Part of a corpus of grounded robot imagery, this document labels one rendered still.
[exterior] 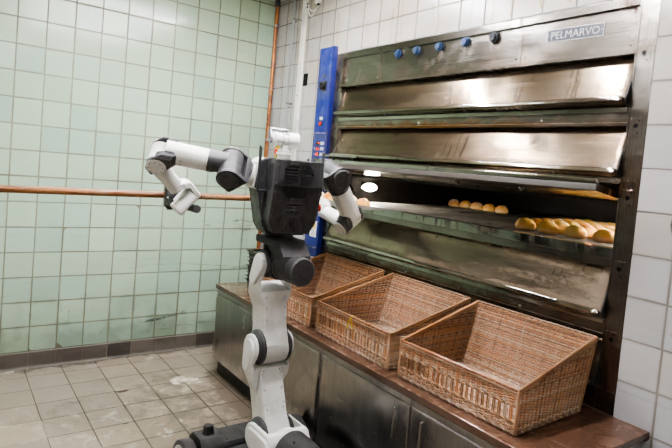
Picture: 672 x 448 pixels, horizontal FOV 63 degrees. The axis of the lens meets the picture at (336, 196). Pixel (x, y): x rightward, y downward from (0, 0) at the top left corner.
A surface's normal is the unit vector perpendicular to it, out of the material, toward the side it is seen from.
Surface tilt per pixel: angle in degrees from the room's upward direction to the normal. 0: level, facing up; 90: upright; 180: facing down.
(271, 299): 80
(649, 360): 90
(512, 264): 70
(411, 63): 90
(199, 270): 90
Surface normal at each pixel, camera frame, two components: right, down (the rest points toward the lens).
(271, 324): 0.59, -0.07
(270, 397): 0.58, -0.29
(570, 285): -0.73, -0.38
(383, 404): -0.81, -0.04
